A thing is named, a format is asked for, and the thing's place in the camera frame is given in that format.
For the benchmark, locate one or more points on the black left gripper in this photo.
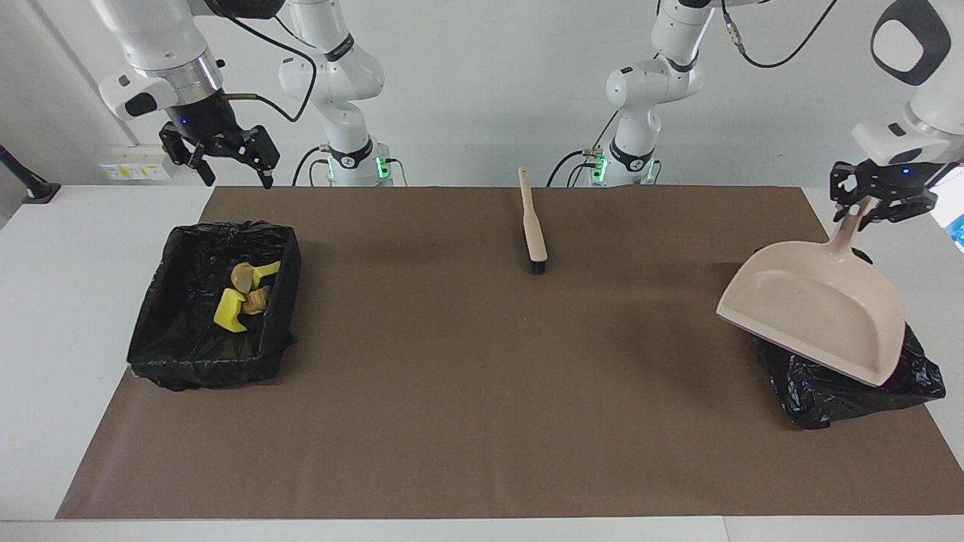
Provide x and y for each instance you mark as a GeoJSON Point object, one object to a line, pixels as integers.
{"type": "Point", "coordinates": [892, 179]}

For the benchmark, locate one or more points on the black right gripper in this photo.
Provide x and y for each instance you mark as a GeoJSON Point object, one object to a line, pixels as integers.
{"type": "Point", "coordinates": [203, 120]}

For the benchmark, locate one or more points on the beige plastic dustpan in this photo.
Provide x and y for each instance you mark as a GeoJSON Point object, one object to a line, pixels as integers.
{"type": "Point", "coordinates": [821, 301]}

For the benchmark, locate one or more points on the toasted bread slice piece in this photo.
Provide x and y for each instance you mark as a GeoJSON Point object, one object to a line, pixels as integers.
{"type": "Point", "coordinates": [241, 277]}
{"type": "Point", "coordinates": [257, 301]}

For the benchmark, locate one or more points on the yellow sponge piece green edge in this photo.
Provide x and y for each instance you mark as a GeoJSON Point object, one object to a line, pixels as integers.
{"type": "Point", "coordinates": [267, 272]}

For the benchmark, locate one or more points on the plain yellow sponge piece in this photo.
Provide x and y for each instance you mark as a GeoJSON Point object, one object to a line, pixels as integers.
{"type": "Point", "coordinates": [230, 312]}

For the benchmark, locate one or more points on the beige hand brush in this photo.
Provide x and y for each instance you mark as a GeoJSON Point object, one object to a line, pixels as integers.
{"type": "Point", "coordinates": [535, 233]}

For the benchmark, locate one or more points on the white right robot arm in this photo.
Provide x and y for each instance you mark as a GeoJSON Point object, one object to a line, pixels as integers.
{"type": "Point", "coordinates": [162, 45]}

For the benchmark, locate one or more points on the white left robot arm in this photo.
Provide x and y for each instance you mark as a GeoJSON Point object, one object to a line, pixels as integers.
{"type": "Point", "coordinates": [648, 83]}

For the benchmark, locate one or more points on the black bag lined bin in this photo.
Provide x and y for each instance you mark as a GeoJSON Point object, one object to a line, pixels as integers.
{"type": "Point", "coordinates": [188, 346]}
{"type": "Point", "coordinates": [836, 391]}

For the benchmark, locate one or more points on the blue object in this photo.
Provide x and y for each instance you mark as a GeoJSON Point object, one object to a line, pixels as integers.
{"type": "Point", "coordinates": [959, 229]}

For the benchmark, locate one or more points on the black stand foot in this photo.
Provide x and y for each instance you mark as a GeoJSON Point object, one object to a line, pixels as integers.
{"type": "Point", "coordinates": [38, 192]}

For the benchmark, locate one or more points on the brown paper table mat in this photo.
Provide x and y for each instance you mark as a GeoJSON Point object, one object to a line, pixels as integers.
{"type": "Point", "coordinates": [482, 467]}

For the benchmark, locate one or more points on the white wall socket box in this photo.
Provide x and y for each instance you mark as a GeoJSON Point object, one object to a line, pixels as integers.
{"type": "Point", "coordinates": [128, 169]}

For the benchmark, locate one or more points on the white wall conduit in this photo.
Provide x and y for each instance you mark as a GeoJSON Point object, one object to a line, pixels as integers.
{"type": "Point", "coordinates": [64, 41]}

